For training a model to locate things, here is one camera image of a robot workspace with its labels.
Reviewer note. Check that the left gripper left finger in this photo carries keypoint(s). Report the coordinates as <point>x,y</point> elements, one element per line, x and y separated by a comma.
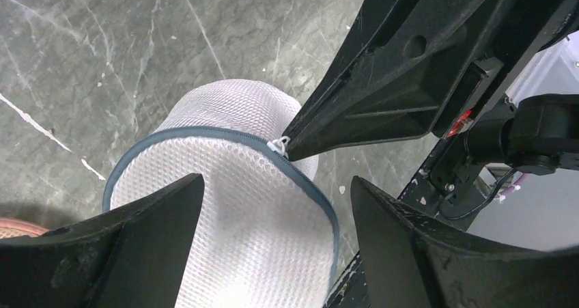
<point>131,256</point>

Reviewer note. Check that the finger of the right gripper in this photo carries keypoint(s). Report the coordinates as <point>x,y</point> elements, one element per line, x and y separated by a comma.
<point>391,78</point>

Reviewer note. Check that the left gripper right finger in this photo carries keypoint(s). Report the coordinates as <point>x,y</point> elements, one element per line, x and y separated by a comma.
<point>414,260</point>

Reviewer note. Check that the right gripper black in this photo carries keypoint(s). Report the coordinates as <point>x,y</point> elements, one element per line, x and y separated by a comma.
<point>526,28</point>

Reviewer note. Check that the white mesh laundry bag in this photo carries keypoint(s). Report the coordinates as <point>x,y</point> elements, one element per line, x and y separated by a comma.
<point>266,235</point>

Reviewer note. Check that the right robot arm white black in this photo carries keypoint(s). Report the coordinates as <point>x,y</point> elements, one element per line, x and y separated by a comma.
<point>537,136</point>

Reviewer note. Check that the floral fabric pad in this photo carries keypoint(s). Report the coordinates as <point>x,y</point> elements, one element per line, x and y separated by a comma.
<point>11,228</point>

